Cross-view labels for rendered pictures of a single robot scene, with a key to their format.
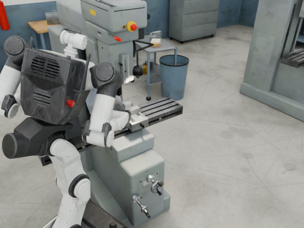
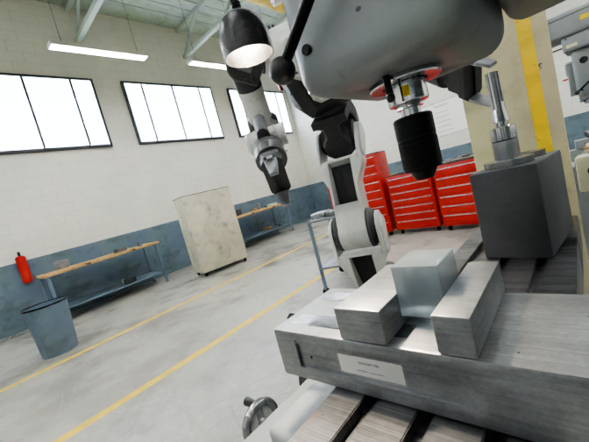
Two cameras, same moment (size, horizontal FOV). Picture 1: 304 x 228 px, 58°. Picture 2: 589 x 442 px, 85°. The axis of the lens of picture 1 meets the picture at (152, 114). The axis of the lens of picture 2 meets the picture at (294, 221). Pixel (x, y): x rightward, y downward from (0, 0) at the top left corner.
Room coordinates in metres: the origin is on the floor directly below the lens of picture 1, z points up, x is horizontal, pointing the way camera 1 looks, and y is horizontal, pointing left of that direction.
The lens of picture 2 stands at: (2.23, 0.00, 1.22)
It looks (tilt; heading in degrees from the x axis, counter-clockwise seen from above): 6 degrees down; 168
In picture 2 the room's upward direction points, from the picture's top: 15 degrees counter-clockwise
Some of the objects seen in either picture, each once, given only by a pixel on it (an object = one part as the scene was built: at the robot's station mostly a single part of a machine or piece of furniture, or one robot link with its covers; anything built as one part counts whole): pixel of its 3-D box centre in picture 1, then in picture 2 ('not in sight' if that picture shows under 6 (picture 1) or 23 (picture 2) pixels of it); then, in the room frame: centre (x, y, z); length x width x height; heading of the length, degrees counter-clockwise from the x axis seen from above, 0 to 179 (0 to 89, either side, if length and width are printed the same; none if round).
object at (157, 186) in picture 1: (154, 183); (270, 425); (1.46, -0.02, 0.66); 0.16 x 0.12 x 0.12; 34
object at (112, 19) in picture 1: (111, 10); not in sight; (1.89, 0.27, 1.81); 0.47 x 0.26 x 0.16; 34
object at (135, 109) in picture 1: (130, 111); (386, 297); (1.86, 0.17, 1.05); 0.15 x 0.06 x 0.04; 125
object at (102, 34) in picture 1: (111, 29); not in sight; (1.91, 0.28, 1.68); 0.34 x 0.24 x 0.10; 34
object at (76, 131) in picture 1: (63, 124); (522, 200); (1.65, 0.65, 1.06); 0.22 x 0.12 x 0.20; 117
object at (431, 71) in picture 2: not in sight; (403, 81); (1.87, 0.26, 1.31); 0.09 x 0.09 x 0.01
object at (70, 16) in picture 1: (86, 19); not in sight; (2.29, 0.54, 1.66); 0.80 x 0.23 x 0.20; 34
